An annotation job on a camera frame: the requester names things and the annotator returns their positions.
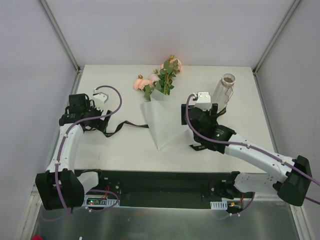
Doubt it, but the pink rose stem one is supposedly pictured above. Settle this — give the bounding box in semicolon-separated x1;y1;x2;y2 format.
157;55;182;96

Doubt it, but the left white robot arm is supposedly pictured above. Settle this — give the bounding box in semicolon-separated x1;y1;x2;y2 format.
35;93;110;210

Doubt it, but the pink rose stem four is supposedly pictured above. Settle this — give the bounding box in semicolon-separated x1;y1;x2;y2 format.
143;85;155;101

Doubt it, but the white wrapping paper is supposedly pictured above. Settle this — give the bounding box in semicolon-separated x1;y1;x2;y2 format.
141;90;194;150

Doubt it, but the right aluminium frame post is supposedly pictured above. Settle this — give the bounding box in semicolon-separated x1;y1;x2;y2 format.
252;0;303;75

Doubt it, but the aluminium front rail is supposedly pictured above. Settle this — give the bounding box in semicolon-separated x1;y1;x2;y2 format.
254;192;282;202

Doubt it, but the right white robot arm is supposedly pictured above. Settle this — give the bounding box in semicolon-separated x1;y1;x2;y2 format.
180;104;312;207

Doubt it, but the pink rose stem two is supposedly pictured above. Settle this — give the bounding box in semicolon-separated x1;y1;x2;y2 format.
148;68;172;96

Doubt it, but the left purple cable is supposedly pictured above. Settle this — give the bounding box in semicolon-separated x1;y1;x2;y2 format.
41;85;123;221

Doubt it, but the pink rose stem three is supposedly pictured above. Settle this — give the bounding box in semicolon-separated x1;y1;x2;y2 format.
133;75;153;92

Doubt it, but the aluminium frame post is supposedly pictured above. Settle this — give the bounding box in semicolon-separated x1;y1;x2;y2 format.
252;0;303;75
37;0;84;75

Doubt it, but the left aluminium frame post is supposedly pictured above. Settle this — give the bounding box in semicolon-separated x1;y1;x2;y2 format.
37;0;84;75

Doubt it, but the black gold-lettered ribbon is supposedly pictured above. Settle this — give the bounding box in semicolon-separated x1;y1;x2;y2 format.
83;107;228;151

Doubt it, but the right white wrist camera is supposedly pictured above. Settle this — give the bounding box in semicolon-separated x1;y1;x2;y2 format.
194;91;212;111

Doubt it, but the red object at bottom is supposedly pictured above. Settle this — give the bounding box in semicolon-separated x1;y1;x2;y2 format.
30;234;44;240

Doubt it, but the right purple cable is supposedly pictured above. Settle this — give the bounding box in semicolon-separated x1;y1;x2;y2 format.
186;93;320;217

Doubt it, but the purple cable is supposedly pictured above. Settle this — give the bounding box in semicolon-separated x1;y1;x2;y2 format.
186;93;320;217
41;85;123;221

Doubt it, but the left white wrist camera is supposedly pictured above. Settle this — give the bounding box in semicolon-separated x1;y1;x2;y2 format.
92;89;109;111

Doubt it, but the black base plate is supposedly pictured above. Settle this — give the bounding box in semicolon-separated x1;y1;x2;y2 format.
72;169;260;210

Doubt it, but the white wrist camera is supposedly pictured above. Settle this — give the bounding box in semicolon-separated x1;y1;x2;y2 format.
92;89;109;111
194;91;212;111

